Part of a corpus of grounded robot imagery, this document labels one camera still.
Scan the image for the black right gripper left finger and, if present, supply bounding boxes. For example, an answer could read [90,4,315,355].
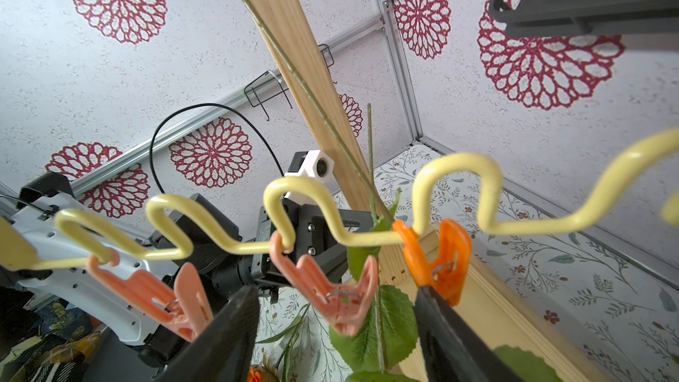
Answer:
[157,286,260,382]

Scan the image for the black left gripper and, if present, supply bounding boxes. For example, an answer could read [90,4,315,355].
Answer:
[249,198,373,295]

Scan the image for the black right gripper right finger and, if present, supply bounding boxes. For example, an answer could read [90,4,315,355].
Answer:
[414,286,520,381]

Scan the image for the orange artificial flower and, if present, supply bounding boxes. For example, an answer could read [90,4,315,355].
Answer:
[247,364,280,382]

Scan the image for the pink clothes peg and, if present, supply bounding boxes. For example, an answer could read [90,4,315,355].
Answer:
[86,255,214,342]

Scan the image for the orange end clothes peg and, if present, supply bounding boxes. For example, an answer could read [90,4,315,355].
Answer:
[269,232,378,336]

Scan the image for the red artificial flower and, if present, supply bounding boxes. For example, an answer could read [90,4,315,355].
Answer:
[242,0,394,222]

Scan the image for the yellow clip hanger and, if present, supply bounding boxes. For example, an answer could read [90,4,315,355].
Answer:
[0,126,679,272]

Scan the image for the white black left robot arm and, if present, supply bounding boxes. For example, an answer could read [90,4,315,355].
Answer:
[1,173,288,368]

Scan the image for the wooden clothes rack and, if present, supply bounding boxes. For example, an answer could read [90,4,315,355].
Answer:
[219,0,611,382]

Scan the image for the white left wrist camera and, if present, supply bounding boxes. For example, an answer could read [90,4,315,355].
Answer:
[284,150,334,190]

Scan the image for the black wire wall rack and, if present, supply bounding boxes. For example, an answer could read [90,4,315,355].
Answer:
[242,43,336,122]

